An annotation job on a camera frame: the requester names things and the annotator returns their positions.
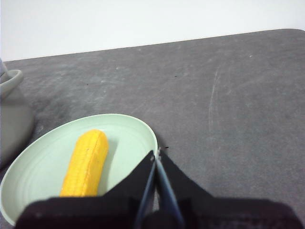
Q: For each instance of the pale green round plate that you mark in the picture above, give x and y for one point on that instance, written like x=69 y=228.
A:
x=43 y=162

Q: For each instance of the yellow corn cob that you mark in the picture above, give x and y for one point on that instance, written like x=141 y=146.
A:
x=88 y=162

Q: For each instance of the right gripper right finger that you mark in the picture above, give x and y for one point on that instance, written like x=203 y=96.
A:
x=226 y=212

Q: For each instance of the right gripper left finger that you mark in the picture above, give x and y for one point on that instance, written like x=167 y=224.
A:
x=95 y=212

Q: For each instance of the pale green electric steamer pot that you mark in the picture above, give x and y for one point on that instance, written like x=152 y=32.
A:
x=12 y=124

